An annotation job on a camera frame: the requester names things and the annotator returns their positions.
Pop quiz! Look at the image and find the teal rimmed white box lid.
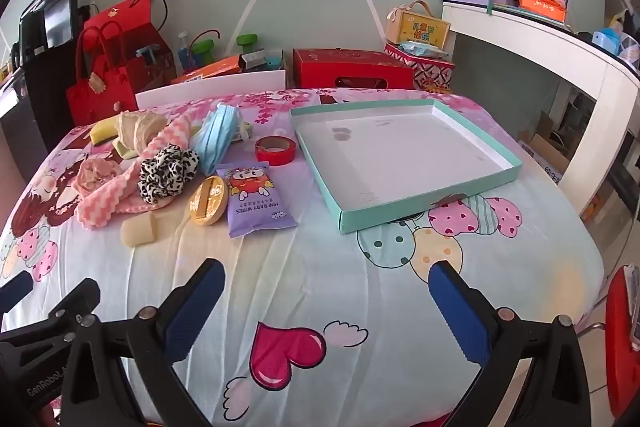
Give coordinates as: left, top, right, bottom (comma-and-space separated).
290, 99, 523, 235

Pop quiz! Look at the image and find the light blue wipes pack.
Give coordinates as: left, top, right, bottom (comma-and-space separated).
400, 41, 448, 58

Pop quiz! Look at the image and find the beige lace cloth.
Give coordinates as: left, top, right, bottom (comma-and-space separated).
116, 112, 168, 152

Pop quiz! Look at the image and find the white board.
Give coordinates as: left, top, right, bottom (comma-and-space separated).
136, 71, 287, 110

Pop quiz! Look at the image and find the printed cardboard box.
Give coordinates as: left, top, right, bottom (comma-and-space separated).
517, 112, 571, 182

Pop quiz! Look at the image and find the orange cardboard box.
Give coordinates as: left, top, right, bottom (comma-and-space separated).
171, 54, 241, 85

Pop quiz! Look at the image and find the leopard print scrunchie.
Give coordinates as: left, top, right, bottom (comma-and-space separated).
138, 144, 200, 205

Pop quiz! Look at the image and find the beige foam block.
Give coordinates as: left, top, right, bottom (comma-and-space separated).
121, 212, 158, 249

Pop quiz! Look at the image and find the black device with screen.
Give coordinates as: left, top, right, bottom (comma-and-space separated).
10, 0, 83, 72

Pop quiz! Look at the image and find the red patterned gift box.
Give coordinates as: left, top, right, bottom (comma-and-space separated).
384, 43, 456, 94

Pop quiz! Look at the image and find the light blue plastic container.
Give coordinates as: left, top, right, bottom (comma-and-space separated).
592, 27, 623, 52

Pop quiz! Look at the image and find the red felt tote bag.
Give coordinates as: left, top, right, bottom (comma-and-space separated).
66, 21, 136, 128

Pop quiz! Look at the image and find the black cabinet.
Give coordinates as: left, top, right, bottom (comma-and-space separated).
0, 52, 76, 188

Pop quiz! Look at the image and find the pink scrunchie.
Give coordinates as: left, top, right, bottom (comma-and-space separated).
75, 158, 123, 198

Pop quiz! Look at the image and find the purple baby wipes pack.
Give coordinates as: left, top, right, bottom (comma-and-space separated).
215, 162, 298, 239

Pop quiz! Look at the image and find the yellow case with handle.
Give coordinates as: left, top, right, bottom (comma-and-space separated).
385, 1, 451, 48

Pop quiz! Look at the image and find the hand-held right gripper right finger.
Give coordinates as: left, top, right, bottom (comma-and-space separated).
428, 259, 593, 427

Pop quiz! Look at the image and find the round yellow snack packet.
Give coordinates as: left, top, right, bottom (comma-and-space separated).
188, 175, 230, 228

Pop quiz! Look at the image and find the red chair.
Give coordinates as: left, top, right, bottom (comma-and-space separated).
605, 264, 640, 413

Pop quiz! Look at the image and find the blue bottle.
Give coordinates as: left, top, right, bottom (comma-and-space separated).
177, 33, 198, 70

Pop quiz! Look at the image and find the red tape roll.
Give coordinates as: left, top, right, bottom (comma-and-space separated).
255, 136, 299, 166

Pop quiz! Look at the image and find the blue face mask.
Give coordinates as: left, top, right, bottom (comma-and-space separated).
192, 103, 253, 178

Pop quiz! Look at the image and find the dark red patterned gift bag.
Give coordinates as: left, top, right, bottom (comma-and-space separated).
125, 41, 177, 90

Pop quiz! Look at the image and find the white desk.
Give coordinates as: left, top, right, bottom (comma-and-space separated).
441, 1, 640, 215

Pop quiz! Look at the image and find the grey and black box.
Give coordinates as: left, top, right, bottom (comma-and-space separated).
239, 52, 268, 72

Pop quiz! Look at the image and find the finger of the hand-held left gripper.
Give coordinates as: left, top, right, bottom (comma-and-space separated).
0, 278, 101, 347
0, 271, 34, 315

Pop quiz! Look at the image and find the yellow sponge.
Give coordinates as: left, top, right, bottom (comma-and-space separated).
90, 117, 123, 145

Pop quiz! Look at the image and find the pink chevron cloth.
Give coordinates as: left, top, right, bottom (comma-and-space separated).
75, 112, 203, 230

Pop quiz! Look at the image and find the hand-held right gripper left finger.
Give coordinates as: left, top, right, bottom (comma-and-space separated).
60, 258, 226, 427

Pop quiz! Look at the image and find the red box with handle cutout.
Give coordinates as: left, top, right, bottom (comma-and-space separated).
292, 48, 413, 92

